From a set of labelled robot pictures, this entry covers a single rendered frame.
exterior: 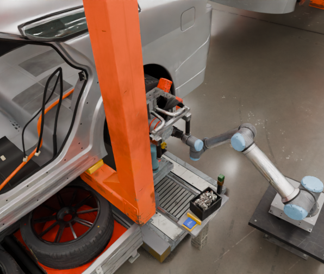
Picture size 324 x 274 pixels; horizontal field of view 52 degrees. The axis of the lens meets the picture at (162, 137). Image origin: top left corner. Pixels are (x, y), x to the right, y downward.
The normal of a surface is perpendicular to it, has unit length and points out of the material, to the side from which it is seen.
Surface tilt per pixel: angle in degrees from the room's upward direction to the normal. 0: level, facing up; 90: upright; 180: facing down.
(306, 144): 0
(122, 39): 90
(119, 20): 90
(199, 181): 0
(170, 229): 0
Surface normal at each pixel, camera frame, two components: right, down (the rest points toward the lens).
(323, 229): -0.04, -0.72
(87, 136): 0.75, 0.44
